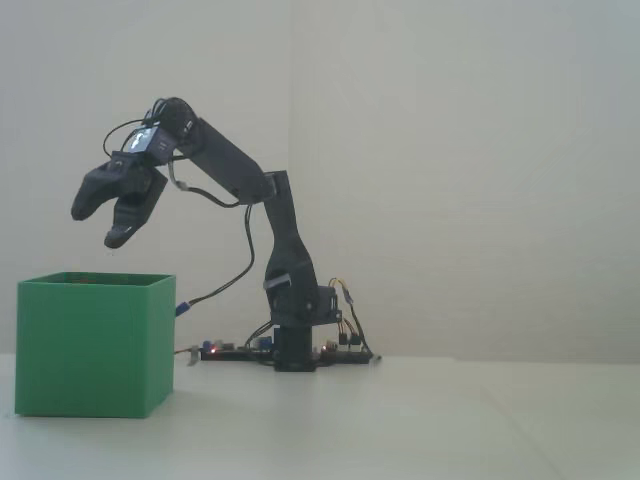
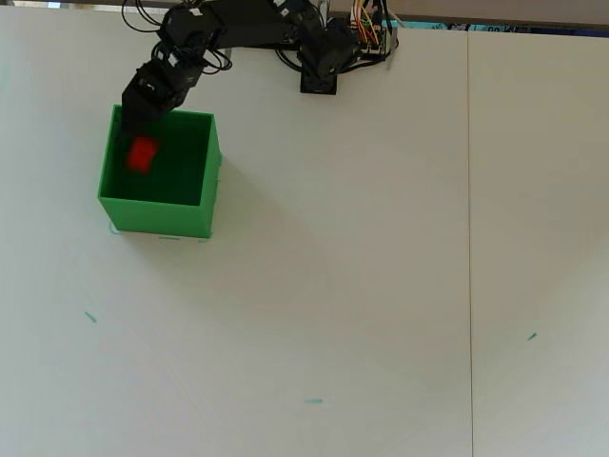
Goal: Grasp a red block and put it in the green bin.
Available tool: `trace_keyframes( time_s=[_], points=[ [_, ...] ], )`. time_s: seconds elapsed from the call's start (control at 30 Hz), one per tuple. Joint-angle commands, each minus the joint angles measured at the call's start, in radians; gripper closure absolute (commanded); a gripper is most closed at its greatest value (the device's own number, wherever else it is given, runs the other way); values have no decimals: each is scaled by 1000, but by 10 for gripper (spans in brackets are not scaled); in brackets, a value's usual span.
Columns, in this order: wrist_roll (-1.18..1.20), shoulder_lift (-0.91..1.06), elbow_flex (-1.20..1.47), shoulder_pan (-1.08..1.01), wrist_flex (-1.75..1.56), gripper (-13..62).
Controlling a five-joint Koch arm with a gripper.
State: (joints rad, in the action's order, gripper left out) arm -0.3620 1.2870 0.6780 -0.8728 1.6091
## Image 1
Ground green plastic bin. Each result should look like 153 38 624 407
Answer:
14 271 177 419

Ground black cable with blue plug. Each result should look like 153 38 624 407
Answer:
173 202 256 319

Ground circuit board with jumper plugs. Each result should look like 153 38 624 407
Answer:
319 339 374 365

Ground blue controller circuit board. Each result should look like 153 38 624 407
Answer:
199 337 275 362

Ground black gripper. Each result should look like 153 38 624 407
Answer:
71 124 177 250

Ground yellow orange jumper wires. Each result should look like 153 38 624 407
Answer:
327 277 374 351

